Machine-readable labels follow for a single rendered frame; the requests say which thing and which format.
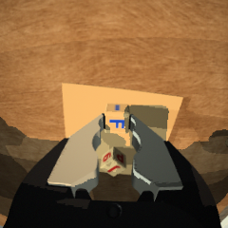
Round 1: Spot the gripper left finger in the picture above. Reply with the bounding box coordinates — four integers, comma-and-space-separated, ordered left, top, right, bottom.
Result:
3, 113, 105, 228

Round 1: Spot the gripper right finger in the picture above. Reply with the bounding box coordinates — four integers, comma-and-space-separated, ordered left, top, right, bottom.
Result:
128, 114, 221, 228

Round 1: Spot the light orange mat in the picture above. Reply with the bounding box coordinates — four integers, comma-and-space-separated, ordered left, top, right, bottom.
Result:
62, 83, 183, 175

